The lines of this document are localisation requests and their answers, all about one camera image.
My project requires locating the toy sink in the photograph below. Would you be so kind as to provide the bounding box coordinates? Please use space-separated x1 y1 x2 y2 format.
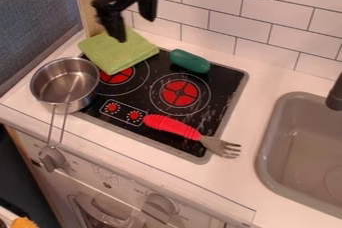
253 91 342 220

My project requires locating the tap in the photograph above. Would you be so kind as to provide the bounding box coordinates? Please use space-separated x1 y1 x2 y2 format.
324 71 342 112

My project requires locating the green cloth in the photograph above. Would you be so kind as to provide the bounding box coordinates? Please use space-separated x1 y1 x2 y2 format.
77 27 161 76

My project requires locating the silver pot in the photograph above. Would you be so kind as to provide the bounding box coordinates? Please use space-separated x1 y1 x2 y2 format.
28 56 102 150

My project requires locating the toy stove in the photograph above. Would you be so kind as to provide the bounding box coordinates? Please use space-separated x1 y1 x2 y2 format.
72 47 250 166

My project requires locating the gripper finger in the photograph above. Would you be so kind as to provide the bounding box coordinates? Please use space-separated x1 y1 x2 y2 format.
136 0 161 23
90 3 129 44

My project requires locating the red-handled fork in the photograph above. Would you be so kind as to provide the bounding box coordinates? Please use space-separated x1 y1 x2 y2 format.
141 113 244 159

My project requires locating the green toy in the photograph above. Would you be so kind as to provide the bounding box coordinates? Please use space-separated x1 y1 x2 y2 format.
168 48 213 74

